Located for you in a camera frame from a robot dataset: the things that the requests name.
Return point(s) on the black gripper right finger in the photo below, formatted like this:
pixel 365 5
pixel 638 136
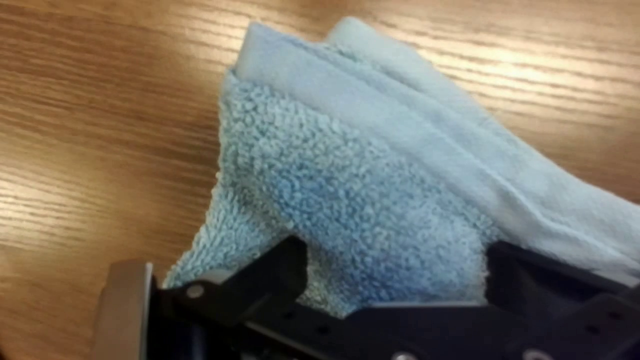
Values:
pixel 541 276

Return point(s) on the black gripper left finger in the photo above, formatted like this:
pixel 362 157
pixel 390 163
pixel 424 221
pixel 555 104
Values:
pixel 277 273

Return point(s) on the light blue towel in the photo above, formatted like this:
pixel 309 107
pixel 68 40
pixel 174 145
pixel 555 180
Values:
pixel 373 180

